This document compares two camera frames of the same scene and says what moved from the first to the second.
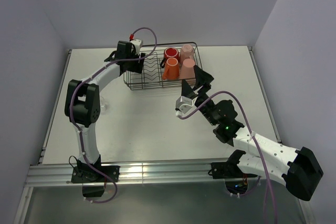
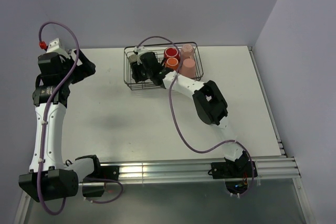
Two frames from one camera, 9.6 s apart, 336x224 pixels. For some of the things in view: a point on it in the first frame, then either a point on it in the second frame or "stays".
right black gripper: x=202 y=78 to x=135 y=70
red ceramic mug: x=169 y=52 stays
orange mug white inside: x=171 y=71 stays
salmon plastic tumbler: x=187 y=70 stays
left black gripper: x=138 y=66 to x=84 y=70
